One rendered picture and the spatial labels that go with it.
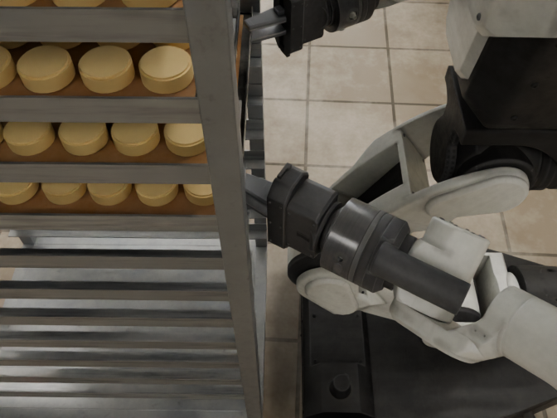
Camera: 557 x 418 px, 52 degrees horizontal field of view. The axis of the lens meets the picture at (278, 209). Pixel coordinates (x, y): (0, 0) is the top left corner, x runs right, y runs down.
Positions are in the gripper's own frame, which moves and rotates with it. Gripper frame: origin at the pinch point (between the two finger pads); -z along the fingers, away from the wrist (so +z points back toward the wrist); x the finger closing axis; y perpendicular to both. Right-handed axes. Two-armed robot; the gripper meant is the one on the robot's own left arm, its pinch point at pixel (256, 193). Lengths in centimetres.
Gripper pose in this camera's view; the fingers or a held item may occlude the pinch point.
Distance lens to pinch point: 69.0
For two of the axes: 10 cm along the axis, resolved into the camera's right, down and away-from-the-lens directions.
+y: -5.1, 7.0, -5.0
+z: 8.6, 4.2, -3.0
